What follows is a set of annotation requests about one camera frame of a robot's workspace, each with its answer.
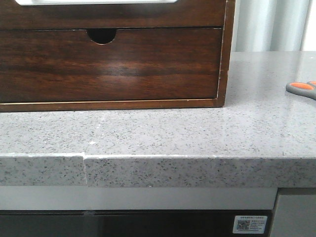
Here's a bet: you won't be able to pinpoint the white window curtain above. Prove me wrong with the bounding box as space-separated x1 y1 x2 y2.
232 0 316 52

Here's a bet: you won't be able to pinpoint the grey cabinet panel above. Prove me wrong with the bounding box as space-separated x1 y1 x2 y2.
270 188 316 237

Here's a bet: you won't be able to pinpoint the white QR code sticker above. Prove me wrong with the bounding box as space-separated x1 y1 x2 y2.
233 215 268 234

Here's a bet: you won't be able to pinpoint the grey orange handled scissors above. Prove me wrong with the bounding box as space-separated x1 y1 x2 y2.
286 81 316 100

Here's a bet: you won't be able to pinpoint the dark wooden drawer cabinet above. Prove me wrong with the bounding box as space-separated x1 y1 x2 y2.
0 0 235 112

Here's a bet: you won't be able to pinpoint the wooden drawer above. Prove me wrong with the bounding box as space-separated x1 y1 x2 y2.
0 0 226 30
0 28 222 102

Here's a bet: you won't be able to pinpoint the black glass oven door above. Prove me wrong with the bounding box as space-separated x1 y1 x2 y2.
0 210 273 237

